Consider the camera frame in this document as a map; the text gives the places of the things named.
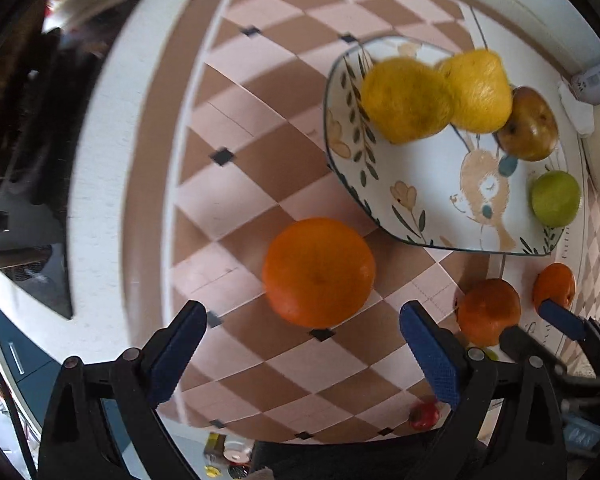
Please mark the black gas stove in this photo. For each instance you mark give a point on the black gas stove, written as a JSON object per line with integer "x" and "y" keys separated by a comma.
{"x": 47, "y": 78}

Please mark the oval deer pattern plate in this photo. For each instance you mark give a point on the oval deer pattern plate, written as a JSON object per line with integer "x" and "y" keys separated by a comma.
{"x": 454, "y": 190}

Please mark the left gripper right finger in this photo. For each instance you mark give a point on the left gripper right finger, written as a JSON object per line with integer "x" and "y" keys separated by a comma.
{"x": 504, "y": 421}

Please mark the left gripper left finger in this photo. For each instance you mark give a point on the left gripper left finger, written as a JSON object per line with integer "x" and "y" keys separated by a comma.
{"x": 77, "y": 441}

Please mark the dark orange tangerine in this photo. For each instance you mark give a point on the dark orange tangerine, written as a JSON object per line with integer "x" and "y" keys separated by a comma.
{"x": 486, "y": 310}

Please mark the yellow-green citrus fruit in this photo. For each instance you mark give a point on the yellow-green citrus fruit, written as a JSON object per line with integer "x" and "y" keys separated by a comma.
{"x": 406, "y": 100}

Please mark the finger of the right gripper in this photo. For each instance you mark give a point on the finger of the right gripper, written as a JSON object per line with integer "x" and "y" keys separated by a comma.
{"x": 584, "y": 331}
{"x": 519, "y": 346}

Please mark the green apple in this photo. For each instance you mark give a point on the green apple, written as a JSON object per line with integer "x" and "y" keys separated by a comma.
{"x": 555, "y": 198}

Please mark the brown russet pear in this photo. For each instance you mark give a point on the brown russet pear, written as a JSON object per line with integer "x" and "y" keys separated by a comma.
{"x": 531, "y": 132}

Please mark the orange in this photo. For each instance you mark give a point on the orange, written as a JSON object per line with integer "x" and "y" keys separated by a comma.
{"x": 557, "y": 283}
{"x": 317, "y": 273}

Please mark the yellow lemon-like citrus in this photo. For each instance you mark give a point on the yellow lemon-like citrus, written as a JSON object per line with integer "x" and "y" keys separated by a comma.
{"x": 482, "y": 95}

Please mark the red cherry tomato left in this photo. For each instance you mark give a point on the red cherry tomato left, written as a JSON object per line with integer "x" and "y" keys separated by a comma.
{"x": 424, "y": 416}

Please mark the white folded paper tissue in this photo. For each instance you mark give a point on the white folded paper tissue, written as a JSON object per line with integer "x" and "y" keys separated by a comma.
{"x": 580, "y": 114}

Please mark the checkered table mat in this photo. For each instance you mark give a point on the checkered table mat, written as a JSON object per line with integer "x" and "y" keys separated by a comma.
{"x": 232, "y": 150}

